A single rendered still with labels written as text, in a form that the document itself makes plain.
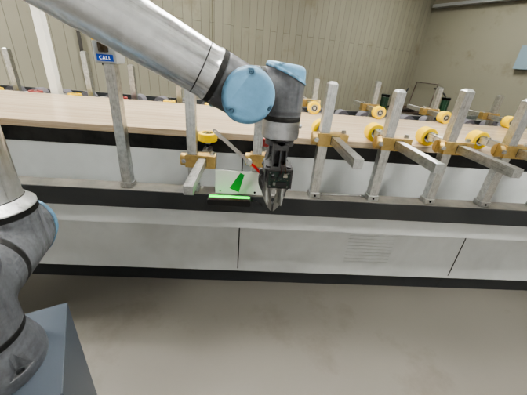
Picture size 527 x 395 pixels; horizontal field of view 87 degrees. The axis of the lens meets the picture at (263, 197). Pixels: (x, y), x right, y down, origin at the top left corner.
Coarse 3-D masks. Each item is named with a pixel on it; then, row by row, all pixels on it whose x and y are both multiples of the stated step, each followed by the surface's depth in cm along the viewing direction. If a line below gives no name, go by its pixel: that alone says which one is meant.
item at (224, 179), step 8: (216, 176) 110; (224, 176) 110; (232, 176) 110; (248, 176) 110; (256, 176) 110; (216, 184) 111; (224, 184) 111; (248, 184) 112; (256, 184) 112; (216, 192) 113; (224, 192) 113; (232, 192) 113; (240, 192) 113; (248, 192) 113; (256, 192) 113
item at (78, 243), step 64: (384, 192) 141; (448, 192) 142; (512, 192) 143; (64, 256) 151; (128, 256) 153; (192, 256) 154; (256, 256) 156; (320, 256) 158; (384, 256) 159; (448, 256) 161; (512, 256) 162
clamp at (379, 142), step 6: (378, 138) 106; (384, 138) 105; (390, 138) 105; (396, 138) 106; (402, 138) 106; (372, 144) 110; (378, 144) 106; (384, 144) 106; (390, 144) 106; (390, 150) 108; (396, 150) 107
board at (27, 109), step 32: (0, 96) 158; (32, 96) 165; (64, 96) 174; (64, 128) 118; (96, 128) 119; (128, 128) 119; (160, 128) 120; (224, 128) 130; (352, 128) 153; (416, 128) 169; (480, 128) 187
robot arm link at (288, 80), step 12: (276, 72) 59; (288, 72) 58; (300, 72) 59; (276, 84) 58; (288, 84) 59; (300, 84) 60; (276, 96) 60; (288, 96) 60; (300, 96) 62; (276, 108) 62; (288, 108) 61; (300, 108) 64; (276, 120) 63; (288, 120) 63
